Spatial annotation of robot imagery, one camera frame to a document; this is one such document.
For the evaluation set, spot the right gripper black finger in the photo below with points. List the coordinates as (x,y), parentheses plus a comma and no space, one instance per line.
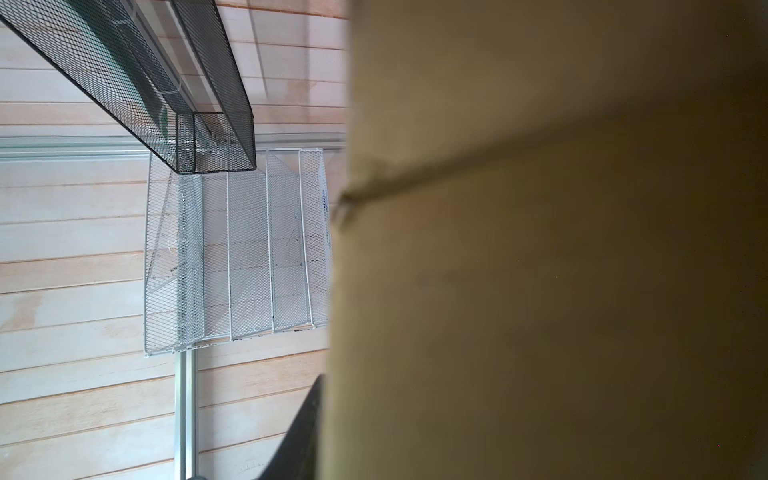
(297,455)

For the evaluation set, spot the brown cardboard box sheet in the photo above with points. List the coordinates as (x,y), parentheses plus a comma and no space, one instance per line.
(550,259)

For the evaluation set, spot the white wire mesh shelf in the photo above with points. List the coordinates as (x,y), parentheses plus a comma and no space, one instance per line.
(231,256)

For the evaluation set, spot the black wire mesh basket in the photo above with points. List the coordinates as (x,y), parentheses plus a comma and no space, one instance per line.
(106,49)

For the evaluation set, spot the aluminium frame rail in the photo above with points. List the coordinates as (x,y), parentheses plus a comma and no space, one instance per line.
(81,148)

